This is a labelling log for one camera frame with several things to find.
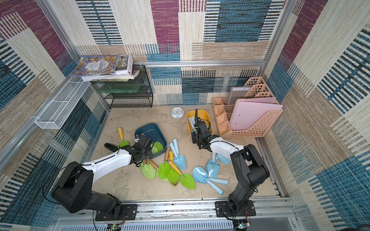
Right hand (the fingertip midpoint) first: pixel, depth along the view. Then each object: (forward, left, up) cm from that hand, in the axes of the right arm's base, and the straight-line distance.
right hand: (195, 132), depth 95 cm
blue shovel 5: (-24, 0, -5) cm, 25 cm away
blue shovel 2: (-4, +13, -5) cm, 15 cm away
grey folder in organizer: (+27, -31, +9) cm, 42 cm away
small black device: (-7, +56, -6) cm, 56 cm away
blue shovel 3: (+13, +2, -6) cm, 14 cm away
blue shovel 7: (-16, -17, -7) cm, 24 cm away
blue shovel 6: (-33, -10, -7) cm, 35 cm away
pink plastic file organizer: (+17, -21, 0) cm, 27 cm away
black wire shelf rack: (+35, +46, +4) cm, 58 cm away
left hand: (-11, +31, -4) cm, 33 cm away
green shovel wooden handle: (-22, +29, -6) cm, 37 cm away
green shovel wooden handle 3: (-21, +19, -7) cm, 29 cm away
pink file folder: (+6, -32, +12) cm, 34 cm away
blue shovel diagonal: (+9, +3, -6) cm, 11 cm away
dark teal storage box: (+7, +31, -7) cm, 32 cm away
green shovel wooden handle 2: (-22, +24, -7) cm, 33 cm away
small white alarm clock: (+23, +13, -6) cm, 27 cm away
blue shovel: (-17, +10, -7) cm, 21 cm away
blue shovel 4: (-21, -9, -6) cm, 24 cm away
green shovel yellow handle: (-27, +6, -8) cm, 29 cm away
